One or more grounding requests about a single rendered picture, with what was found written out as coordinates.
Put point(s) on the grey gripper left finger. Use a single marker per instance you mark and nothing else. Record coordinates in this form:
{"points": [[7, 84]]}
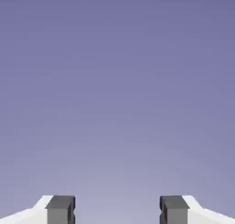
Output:
{"points": [[58, 211]]}

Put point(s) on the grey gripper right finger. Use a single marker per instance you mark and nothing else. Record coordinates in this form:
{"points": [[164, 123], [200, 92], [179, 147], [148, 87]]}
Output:
{"points": [[176, 211]]}

